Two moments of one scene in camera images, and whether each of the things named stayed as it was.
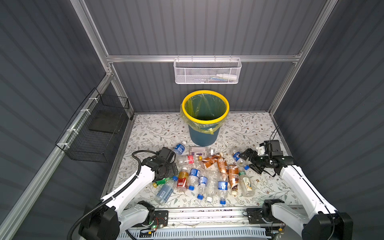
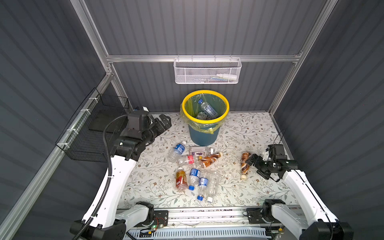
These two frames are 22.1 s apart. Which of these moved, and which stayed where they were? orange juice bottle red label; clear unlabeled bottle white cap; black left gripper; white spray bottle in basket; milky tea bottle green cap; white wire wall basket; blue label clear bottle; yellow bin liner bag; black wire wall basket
Moved: black left gripper; milky tea bottle green cap
Stayed: orange juice bottle red label; blue label clear bottle; yellow bin liner bag; white spray bottle in basket; white wire wall basket; black wire wall basket; clear unlabeled bottle white cap
